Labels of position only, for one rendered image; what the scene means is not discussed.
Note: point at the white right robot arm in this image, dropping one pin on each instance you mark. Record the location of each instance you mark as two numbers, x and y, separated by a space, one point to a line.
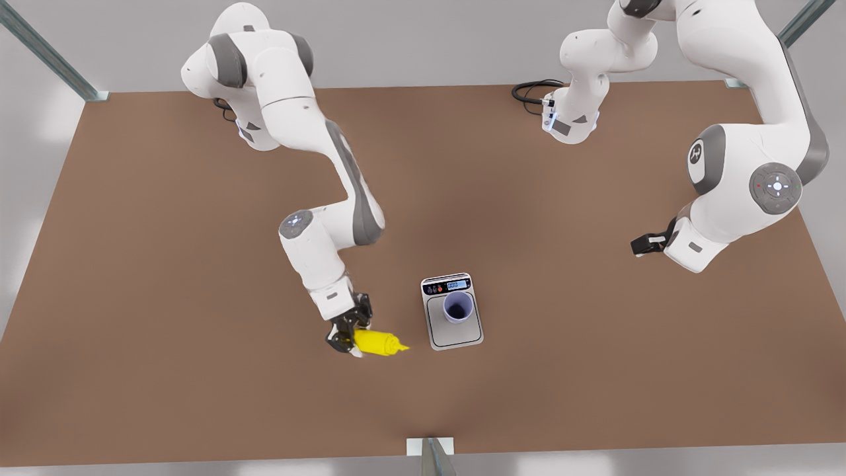
297 112

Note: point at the yellow sauce bottle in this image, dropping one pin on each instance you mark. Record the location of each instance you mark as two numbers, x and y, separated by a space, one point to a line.
382 343

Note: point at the pale purple cup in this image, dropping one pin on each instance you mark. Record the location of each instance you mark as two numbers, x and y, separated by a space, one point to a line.
458 307

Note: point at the silver kitchen scale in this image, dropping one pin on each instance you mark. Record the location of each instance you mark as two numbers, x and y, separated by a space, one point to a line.
452 311

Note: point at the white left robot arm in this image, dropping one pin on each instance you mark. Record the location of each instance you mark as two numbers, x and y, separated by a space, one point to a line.
740 158

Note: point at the silver frame post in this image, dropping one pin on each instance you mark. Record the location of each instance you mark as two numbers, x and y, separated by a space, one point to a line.
49 49
433 457
790 36

